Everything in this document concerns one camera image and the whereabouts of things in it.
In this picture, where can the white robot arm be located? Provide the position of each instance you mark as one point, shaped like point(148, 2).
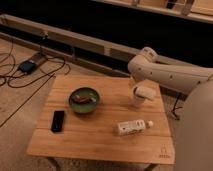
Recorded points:
point(194, 143)

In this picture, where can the wooden table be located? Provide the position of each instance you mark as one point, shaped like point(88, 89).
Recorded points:
point(94, 136)

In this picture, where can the black smartphone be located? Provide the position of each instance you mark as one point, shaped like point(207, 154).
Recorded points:
point(57, 122)

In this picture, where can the white ceramic cup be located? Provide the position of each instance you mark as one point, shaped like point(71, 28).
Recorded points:
point(138, 97)

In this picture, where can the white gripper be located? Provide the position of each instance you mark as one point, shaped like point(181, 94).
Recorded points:
point(132, 82)

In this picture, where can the blue power adapter box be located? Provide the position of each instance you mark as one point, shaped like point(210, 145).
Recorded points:
point(27, 67)

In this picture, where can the white plastic bottle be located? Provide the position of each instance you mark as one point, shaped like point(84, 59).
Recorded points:
point(135, 126)

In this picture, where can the green ceramic bowl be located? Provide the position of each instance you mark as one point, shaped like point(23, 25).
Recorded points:
point(83, 108)

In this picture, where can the white sponge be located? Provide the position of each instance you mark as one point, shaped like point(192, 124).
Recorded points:
point(145, 92)

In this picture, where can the brown food in bowl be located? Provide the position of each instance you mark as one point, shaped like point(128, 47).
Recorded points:
point(81, 99)

